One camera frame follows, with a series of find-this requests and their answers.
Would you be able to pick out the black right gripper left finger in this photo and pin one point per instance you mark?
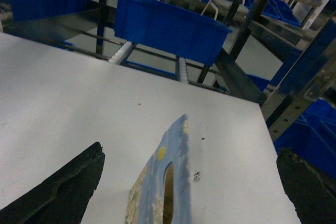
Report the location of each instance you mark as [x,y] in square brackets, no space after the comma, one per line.
[62,197]

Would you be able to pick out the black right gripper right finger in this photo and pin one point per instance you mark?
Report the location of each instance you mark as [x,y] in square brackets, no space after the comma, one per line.
[311,190]

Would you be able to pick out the flower gift bag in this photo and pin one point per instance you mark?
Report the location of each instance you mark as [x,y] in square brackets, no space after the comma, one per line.
[162,191]

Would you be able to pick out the small blue bin on rack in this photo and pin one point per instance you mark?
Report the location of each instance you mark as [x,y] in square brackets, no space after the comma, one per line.
[171,29]

